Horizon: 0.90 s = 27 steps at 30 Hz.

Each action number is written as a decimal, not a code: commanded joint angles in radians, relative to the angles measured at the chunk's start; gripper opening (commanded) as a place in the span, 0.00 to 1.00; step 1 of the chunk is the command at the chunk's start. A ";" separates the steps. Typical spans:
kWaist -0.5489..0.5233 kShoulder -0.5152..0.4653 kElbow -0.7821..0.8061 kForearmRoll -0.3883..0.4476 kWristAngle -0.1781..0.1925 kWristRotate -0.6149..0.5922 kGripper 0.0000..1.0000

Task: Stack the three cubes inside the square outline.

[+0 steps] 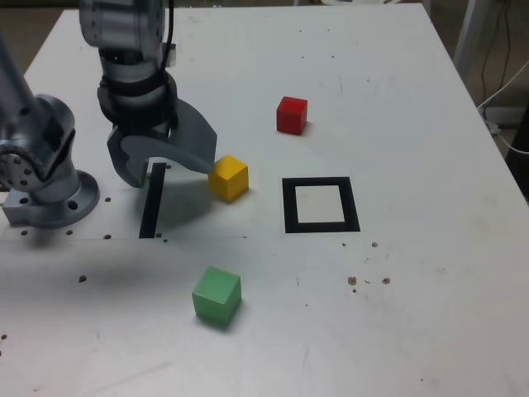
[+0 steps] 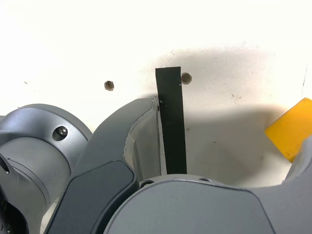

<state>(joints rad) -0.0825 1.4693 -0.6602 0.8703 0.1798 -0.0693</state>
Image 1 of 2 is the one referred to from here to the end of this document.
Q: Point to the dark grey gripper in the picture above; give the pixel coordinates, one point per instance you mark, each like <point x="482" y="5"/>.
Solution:
<point x="149" y="133"/>

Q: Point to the yellow cube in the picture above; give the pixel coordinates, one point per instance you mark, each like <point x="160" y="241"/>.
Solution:
<point x="229" y="182"/>

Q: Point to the red cube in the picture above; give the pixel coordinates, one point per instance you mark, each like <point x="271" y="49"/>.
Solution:
<point x="291" y="118"/>

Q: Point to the green cube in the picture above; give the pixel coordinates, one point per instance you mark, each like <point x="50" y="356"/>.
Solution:
<point x="215" y="297"/>

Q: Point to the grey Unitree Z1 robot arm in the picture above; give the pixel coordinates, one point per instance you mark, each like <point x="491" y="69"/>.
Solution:
<point x="37" y="124"/>

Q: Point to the black tape square outline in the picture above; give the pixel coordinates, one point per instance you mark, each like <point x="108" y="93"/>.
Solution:
<point x="289" y="207"/>

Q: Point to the black tape strip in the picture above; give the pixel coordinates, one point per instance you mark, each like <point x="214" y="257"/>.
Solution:
<point x="152" y="202"/>

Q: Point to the white metal stand leg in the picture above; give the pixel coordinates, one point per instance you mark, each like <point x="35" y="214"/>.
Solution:
<point x="465" y="37"/>

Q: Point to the black background object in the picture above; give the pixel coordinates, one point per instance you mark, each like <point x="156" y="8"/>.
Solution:
<point x="521" y="173"/>

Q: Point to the small grey wrist camera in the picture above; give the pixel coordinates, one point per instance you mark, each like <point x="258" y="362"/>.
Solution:
<point x="172" y="54"/>

